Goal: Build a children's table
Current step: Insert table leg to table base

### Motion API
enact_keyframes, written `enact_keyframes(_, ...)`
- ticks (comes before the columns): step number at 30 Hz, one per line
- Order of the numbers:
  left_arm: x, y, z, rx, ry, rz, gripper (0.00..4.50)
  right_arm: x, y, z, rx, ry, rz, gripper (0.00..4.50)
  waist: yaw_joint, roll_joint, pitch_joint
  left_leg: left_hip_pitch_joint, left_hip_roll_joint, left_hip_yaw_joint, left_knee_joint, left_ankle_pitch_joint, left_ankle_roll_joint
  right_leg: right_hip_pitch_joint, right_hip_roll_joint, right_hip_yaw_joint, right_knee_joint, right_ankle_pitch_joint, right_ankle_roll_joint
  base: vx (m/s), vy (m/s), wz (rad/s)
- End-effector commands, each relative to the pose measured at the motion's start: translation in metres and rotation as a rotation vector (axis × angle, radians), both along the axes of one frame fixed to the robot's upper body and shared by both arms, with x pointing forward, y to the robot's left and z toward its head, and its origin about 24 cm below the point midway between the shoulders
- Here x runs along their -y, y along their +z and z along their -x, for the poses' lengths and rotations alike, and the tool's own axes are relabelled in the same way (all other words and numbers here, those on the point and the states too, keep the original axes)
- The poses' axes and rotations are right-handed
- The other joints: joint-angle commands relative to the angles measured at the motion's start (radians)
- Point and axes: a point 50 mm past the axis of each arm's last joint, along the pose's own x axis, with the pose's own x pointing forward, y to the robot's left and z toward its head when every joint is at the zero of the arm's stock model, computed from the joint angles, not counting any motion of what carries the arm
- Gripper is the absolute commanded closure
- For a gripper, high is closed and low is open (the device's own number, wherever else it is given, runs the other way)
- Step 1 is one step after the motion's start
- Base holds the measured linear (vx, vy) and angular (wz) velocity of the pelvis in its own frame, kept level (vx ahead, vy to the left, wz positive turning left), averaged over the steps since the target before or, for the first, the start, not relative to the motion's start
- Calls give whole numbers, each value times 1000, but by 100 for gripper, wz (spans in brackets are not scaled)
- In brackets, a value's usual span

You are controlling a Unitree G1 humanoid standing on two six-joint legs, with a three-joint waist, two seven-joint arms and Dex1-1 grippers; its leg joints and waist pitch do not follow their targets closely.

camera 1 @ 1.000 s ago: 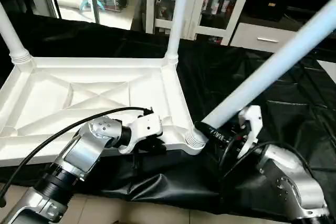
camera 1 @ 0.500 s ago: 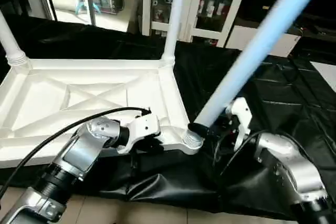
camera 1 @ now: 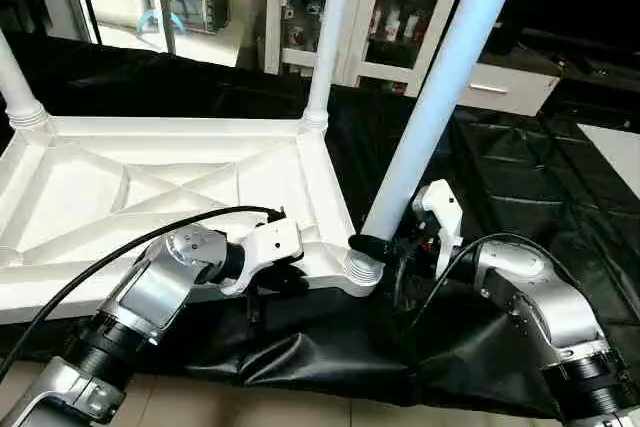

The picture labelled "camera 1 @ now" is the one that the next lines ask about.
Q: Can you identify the white plastic table leg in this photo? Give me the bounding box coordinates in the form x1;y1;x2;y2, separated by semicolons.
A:
342;0;531;290
0;32;51;132
300;0;358;134

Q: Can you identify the white plastic table top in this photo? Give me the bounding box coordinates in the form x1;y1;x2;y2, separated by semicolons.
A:
0;115;387;326

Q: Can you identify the black work mat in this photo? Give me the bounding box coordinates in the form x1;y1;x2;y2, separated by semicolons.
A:
0;32;640;420

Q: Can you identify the white drawer unit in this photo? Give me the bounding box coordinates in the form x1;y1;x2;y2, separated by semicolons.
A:
455;59;561;118

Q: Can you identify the white flat board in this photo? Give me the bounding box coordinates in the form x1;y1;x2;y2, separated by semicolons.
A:
578;123;640;200

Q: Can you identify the white glass door cabinet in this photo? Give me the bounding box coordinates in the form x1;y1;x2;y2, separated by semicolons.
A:
264;0;467;96

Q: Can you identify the colourful toy box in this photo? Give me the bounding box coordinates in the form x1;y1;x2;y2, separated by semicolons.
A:
160;0;229;36

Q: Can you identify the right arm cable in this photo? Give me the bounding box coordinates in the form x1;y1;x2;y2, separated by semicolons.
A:
392;231;573;332

